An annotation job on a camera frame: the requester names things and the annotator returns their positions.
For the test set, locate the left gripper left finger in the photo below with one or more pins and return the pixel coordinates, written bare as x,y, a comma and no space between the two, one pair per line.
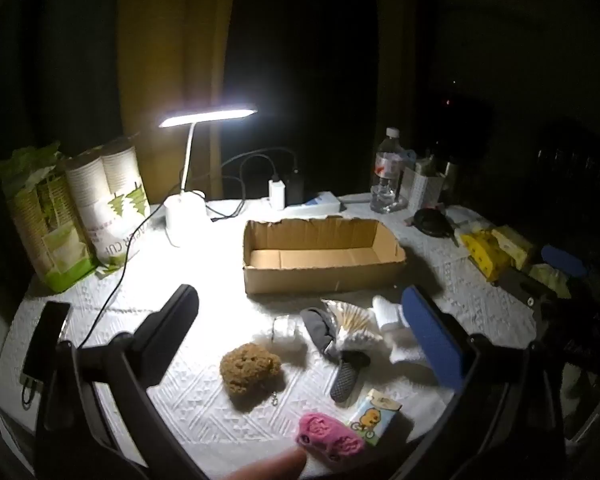
159,337

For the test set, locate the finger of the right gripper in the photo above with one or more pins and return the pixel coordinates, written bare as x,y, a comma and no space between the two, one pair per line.
526,289
562,261

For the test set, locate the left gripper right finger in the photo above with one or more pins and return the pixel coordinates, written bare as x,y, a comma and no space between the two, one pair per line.
444,342

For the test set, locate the white towel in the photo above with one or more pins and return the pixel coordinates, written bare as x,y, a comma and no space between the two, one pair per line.
398,335

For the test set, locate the brown fuzzy plush toy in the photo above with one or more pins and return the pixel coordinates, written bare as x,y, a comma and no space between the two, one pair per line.
248,368

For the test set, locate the cartoon tissue packet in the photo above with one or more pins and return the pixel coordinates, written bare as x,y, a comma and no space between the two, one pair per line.
373,416

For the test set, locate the grey dotted glove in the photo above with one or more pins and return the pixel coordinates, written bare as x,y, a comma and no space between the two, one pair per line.
321,328

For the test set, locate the bubble wrap piece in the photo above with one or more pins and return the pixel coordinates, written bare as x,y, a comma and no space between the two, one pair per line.
285,333

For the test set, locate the pink knitted item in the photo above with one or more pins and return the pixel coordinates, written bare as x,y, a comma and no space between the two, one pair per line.
328,436

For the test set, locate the crumpled yellowish plastic bag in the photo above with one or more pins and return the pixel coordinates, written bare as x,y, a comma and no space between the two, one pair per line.
554,279

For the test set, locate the pale yellow tissue pack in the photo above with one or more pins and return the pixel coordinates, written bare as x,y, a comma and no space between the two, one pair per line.
515,245

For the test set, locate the yellow snack packet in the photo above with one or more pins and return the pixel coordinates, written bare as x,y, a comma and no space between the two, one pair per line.
486,253

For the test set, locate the black smartphone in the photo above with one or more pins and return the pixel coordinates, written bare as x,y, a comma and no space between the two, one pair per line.
45,338

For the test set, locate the white embossed tablecloth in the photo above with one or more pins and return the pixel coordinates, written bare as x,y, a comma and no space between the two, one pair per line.
221,435

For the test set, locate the white desk lamp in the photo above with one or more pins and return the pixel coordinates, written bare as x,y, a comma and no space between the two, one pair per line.
186,211

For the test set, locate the white perforated basket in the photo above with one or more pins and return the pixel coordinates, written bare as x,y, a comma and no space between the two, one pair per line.
422,184

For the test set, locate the open cardboard box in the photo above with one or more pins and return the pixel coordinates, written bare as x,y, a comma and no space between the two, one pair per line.
334,254

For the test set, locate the white paper cup sleeve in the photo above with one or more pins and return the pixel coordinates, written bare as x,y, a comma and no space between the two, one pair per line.
110,197

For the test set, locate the clear water bottle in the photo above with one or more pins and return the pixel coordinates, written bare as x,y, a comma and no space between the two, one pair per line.
388,166

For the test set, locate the white blue flat box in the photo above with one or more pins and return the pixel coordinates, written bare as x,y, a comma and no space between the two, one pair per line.
323,203

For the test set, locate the green paper cup sleeve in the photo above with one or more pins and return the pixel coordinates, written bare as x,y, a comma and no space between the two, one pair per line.
38,197

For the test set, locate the white charger plug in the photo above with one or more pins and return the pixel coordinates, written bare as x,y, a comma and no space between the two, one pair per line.
277,194

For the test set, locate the black power adapter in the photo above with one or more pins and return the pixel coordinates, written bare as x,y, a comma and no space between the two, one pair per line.
294,188

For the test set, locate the yellow curtain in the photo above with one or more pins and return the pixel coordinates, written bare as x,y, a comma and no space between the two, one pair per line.
171,59

